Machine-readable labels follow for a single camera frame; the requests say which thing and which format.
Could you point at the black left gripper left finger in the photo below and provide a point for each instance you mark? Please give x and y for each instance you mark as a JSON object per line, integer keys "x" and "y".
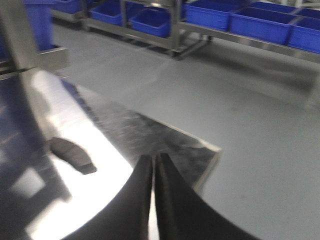
{"x": 126, "y": 217}

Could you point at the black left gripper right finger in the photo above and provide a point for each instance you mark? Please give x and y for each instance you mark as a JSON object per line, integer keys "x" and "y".
{"x": 181, "y": 212}

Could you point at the row blue bins far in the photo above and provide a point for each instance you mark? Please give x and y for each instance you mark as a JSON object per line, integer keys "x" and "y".
{"x": 294, "y": 27}

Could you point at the stainless steel rack frame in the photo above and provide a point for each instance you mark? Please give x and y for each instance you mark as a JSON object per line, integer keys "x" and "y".
{"x": 21, "y": 46}

